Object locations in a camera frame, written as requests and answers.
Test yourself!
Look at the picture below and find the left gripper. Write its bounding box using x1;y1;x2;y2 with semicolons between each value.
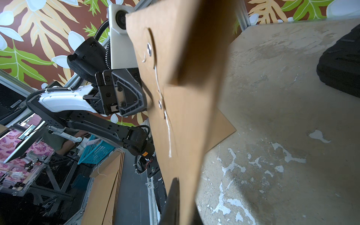
83;68;147;117

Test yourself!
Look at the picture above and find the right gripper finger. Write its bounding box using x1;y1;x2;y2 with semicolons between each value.
158;178;180;225

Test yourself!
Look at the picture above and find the brown file bag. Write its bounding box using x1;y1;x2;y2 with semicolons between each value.
126;1;235;225
205;109;236;152

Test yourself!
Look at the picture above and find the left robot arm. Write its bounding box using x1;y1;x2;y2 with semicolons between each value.
26;21;155;159

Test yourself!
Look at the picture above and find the teal plastic basket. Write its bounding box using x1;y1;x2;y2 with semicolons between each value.
77;135;115;165

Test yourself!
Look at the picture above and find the black tool case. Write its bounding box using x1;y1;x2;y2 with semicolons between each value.
316;25;360;97

